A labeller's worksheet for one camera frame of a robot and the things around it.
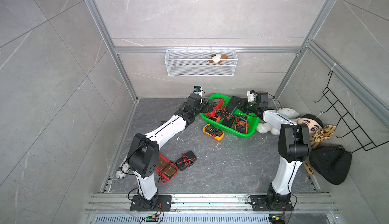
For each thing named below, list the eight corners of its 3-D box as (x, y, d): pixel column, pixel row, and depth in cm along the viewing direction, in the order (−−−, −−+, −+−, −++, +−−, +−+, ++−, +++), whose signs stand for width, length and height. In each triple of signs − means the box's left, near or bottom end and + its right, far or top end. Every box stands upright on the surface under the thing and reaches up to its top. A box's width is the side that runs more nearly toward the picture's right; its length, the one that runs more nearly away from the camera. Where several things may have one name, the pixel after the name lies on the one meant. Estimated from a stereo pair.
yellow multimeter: (202, 131, 102) (202, 128, 99) (207, 125, 105) (208, 121, 102) (219, 143, 96) (220, 140, 93) (224, 136, 99) (225, 133, 96)
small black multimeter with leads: (180, 172, 85) (179, 169, 81) (174, 162, 89) (173, 159, 85) (196, 161, 89) (196, 158, 85) (190, 152, 93) (190, 149, 89)
